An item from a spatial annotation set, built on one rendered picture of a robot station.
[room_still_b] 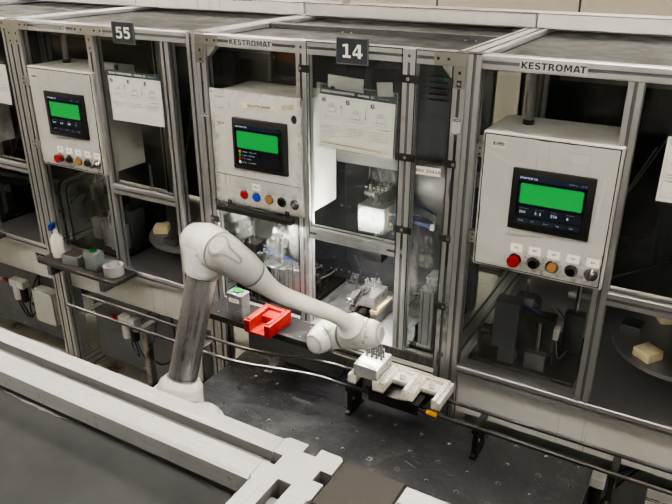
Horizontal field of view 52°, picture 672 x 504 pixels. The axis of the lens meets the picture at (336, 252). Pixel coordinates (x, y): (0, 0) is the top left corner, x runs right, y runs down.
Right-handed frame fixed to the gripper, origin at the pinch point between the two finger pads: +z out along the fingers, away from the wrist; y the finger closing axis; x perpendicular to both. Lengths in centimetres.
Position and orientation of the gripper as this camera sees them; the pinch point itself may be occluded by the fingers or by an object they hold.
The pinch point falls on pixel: (365, 299)
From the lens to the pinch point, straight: 282.8
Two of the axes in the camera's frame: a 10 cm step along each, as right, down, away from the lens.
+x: -8.7, -1.9, 4.5
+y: 0.0, -9.2, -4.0
